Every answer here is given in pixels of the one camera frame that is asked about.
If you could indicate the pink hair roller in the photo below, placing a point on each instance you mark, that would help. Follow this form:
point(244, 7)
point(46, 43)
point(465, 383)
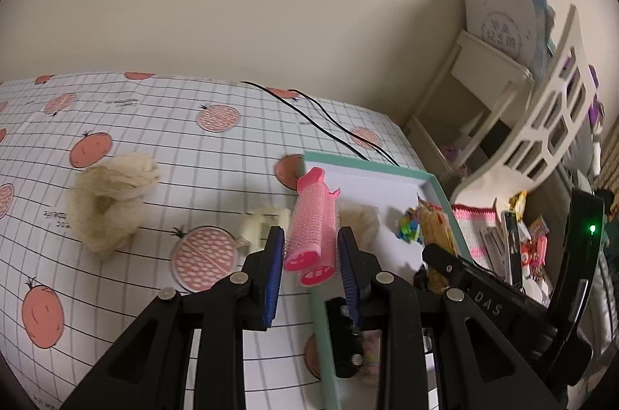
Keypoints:
point(310, 249)

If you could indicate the white wooden chair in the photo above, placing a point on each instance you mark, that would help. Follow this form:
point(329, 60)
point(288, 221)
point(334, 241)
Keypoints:
point(545, 131)

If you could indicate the white checked pomegranate tablecloth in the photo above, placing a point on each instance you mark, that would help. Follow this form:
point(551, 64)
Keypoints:
point(219, 147)

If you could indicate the white printed paper bag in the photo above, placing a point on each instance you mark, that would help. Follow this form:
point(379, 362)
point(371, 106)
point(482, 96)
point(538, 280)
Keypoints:
point(520, 29)

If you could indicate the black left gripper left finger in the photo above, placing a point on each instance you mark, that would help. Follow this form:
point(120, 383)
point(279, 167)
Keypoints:
point(148, 366)

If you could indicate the clutter of stationery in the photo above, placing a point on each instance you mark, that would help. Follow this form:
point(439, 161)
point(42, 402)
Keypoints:
point(499, 241)

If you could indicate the cream plastic hair claw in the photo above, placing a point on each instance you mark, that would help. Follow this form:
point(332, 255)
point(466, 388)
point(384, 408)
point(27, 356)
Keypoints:
point(254, 228)

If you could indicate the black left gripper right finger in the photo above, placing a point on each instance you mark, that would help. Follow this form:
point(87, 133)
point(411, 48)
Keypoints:
point(435, 351)

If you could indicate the teal-rimmed white tray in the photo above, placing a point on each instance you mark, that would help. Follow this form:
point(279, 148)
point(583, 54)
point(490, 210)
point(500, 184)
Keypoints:
point(390, 190)

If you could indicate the cream crocheted cloth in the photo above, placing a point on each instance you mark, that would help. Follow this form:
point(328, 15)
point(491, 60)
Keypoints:
point(105, 206)

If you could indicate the cream pleated fan ornament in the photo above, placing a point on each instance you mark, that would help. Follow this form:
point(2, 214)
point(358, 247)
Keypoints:
point(363, 220)

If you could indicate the white wooden shelf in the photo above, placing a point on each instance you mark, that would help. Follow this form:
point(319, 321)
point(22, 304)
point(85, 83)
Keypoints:
point(476, 87)

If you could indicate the orange snack packet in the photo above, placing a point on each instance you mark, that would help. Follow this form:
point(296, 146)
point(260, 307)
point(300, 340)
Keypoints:
point(436, 228)

